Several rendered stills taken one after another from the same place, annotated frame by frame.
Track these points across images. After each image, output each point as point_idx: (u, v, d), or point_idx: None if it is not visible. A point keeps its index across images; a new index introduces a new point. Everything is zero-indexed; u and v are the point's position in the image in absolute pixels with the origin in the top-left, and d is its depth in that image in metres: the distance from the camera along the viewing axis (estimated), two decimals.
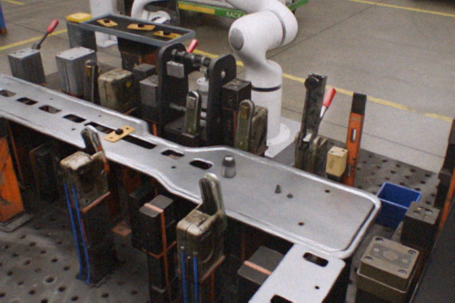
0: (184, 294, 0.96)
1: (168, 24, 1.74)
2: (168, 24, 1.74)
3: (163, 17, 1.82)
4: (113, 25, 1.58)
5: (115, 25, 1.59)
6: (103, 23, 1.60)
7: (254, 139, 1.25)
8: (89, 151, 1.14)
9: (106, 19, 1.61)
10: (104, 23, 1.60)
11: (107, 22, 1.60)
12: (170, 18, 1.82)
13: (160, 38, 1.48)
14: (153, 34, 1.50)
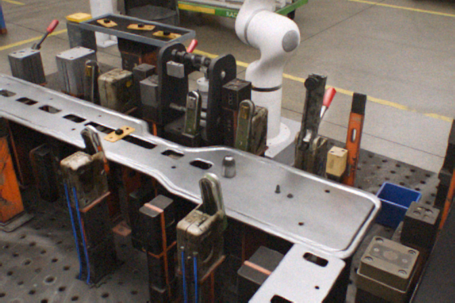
0: (184, 294, 0.96)
1: None
2: None
3: None
4: (113, 25, 1.58)
5: (115, 25, 1.59)
6: (103, 23, 1.60)
7: (254, 139, 1.25)
8: (89, 151, 1.14)
9: (106, 19, 1.61)
10: (104, 23, 1.60)
11: (107, 22, 1.60)
12: None
13: (160, 38, 1.48)
14: (153, 34, 1.50)
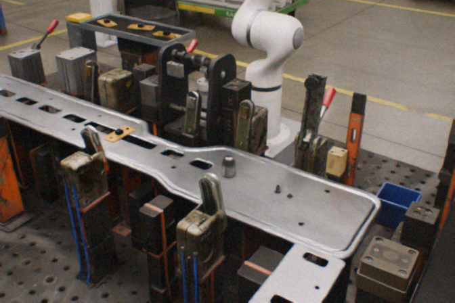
0: (184, 294, 0.96)
1: None
2: None
3: None
4: (113, 25, 1.58)
5: (115, 25, 1.59)
6: (103, 23, 1.60)
7: (254, 139, 1.25)
8: (89, 151, 1.14)
9: (106, 19, 1.61)
10: (104, 23, 1.60)
11: (107, 22, 1.60)
12: None
13: (160, 38, 1.48)
14: (153, 34, 1.50)
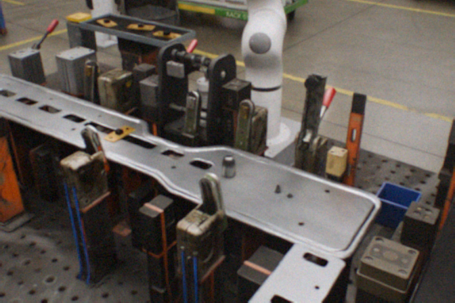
0: (184, 294, 0.96)
1: (120, 1, 1.61)
2: (119, 1, 1.61)
3: None
4: (113, 25, 1.58)
5: (115, 25, 1.59)
6: (103, 23, 1.60)
7: (254, 139, 1.25)
8: (89, 151, 1.14)
9: (106, 19, 1.61)
10: (104, 23, 1.60)
11: (107, 22, 1.60)
12: None
13: (160, 38, 1.48)
14: (153, 34, 1.50)
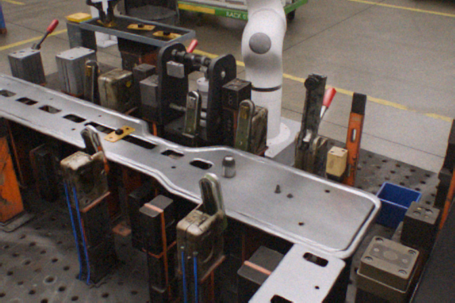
0: (184, 294, 0.96)
1: (113, 17, 1.62)
2: (112, 18, 1.62)
3: None
4: (113, 25, 1.58)
5: (115, 25, 1.59)
6: (103, 23, 1.60)
7: (254, 139, 1.25)
8: (89, 151, 1.14)
9: (106, 19, 1.61)
10: (104, 23, 1.60)
11: (107, 22, 1.60)
12: None
13: (160, 38, 1.48)
14: (153, 34, 1.50)
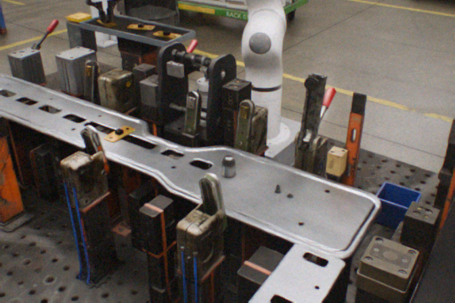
0: (184, 294, 0.96)
1: (112, 17, 1.61)
2: (112, 17, 1.62)
3: None
4: (113, 25, 1.59)
5: (115, 25, 1.59)
6: (103, 23, 1.60)
7: (254, 139, 1.25)
8: (89, 151, 1.14)
9: (106, 19, 1.61)
10: (104, 23, 1.60)
11: (107, 22, 1.60)
12: None
13: (160, 38, 1.48)
14: (153, 34, 1.50)
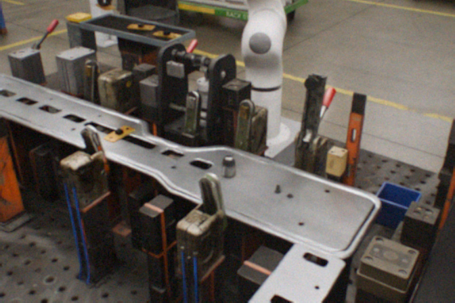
0: (184, 294, 0.96)
1: (111, 1, 1.59)
2: (110, 1, 1.59)
3: None
4: (111, 8, 1.56)
5: (113, 8, 1.56)
6: (101, 7, 1.58)
7: (254, 139, 1.25)
8: (89, 151, 1.14)
9: (104, 3, 1.58)
10: (102, 6, 1.58)
11: (105, 5, 1.58)
12: None
13: (160, 38, 1.48)
14: (153, 34, 1.50)
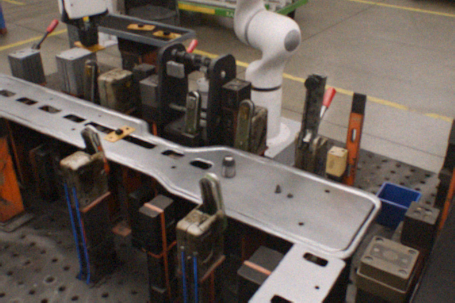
0: (184, 294, 0.96)
1: (97, 38, 1.19)
2: (96, 38, 1.19)
3: None
4: (99, 49, 1.16)
5: (103, 49, 1.17)
6: (84, 47, 1.18)
7: (254, 139, 1.25)
8: (89, 151, 1.14)
9: (89, 41, 1.18)
10: (87, 46, 1.18)
11: (90, 45, 1.18)
12: (103, 3, 1.17)
13: (160, 38, 1.48)
14: (153, 34, 1.50)
